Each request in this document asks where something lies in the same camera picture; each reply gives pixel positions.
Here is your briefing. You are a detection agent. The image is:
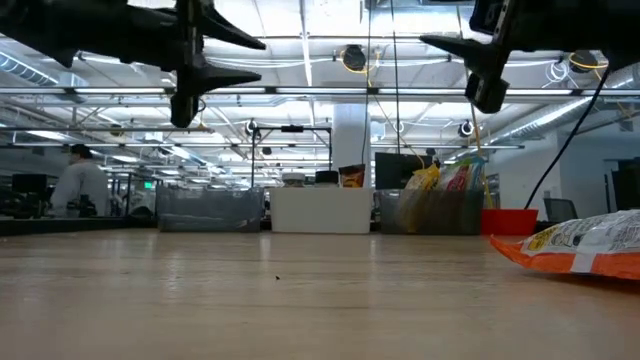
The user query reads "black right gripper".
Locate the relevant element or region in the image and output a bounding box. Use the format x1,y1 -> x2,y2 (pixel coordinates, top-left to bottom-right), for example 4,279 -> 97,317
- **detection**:
419,0 -> 551,114

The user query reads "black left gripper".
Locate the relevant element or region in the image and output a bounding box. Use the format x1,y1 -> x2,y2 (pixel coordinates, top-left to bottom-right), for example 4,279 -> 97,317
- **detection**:
79,0 -> 268,129

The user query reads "blue white ramen packet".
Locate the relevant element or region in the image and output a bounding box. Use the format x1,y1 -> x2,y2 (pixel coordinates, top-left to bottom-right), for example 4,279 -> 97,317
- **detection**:
467,155 -> 487,192

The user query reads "green red ramen packet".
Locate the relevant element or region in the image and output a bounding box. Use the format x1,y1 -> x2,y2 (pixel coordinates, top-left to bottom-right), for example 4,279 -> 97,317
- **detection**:
439,159 -> 472,192

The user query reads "yellow ramen packet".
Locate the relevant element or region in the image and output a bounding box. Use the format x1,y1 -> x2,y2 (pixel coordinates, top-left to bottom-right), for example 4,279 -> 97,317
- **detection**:
399,164 -> 444,234

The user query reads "orange ramen packet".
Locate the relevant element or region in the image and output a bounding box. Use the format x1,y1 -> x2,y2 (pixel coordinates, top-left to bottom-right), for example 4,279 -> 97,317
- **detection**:
489,208 -> 640,281

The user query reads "long ceiling light strip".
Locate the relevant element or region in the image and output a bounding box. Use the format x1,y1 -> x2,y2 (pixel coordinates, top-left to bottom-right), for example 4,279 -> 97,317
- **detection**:
0,85 -> 576,97

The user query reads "grey translucent plastic bin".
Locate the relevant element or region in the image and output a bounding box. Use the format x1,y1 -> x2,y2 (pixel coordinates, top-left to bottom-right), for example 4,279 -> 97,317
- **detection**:
377,188 -> 485,235
155,185 -> 265,233

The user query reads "white plastic bin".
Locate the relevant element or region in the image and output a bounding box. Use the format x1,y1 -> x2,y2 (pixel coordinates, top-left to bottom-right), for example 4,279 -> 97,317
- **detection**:
269,187 -> 374,235

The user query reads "grey office chair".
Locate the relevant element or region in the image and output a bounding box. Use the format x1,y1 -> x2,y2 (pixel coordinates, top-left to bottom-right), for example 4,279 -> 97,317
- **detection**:
543,197 -> 579,224

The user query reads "person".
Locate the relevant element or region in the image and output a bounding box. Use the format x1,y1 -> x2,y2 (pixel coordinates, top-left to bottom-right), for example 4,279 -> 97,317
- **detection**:
49,143 -> 111,218

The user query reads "black cabinet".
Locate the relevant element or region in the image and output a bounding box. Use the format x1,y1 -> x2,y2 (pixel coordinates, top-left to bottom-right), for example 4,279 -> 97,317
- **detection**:
612,159 -> 640,211

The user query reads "yellow floor cable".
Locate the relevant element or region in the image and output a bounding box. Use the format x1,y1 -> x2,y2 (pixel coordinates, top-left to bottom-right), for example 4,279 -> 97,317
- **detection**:
467,102 -> 494,209

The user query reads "black camera stand frame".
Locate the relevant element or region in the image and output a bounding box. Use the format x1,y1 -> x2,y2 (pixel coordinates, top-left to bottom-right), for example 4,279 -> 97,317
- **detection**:
249,124 -> 334,189

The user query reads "black hanging cable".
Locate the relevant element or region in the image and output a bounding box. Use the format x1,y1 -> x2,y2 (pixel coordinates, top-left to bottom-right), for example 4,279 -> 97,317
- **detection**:
523,67 -> 611,210

